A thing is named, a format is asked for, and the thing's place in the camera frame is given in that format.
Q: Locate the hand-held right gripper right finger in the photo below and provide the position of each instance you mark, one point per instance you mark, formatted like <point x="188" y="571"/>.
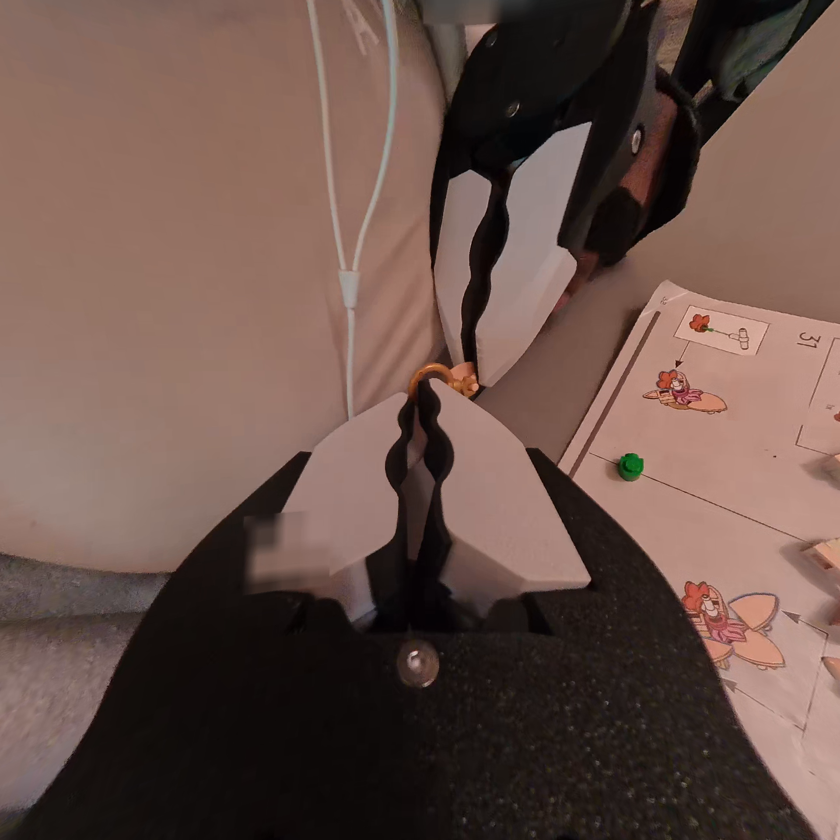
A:
<point x="512" y="518"/>

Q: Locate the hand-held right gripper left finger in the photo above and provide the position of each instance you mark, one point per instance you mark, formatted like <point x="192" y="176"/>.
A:
<point x="354" y="485"/>

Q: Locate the person's left hand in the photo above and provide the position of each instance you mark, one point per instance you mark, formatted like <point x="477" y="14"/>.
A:
<point x="663" y="164"/>

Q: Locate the open building instruction booklet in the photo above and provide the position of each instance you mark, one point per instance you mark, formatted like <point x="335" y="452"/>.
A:
<point x="722" y="492"/>

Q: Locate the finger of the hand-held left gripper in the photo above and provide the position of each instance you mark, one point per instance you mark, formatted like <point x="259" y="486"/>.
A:
<point x="531" y="262"/>
<point x="453" y="262"/>

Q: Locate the green round stud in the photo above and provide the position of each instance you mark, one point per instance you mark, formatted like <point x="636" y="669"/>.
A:
<point x="630" y="466"/>

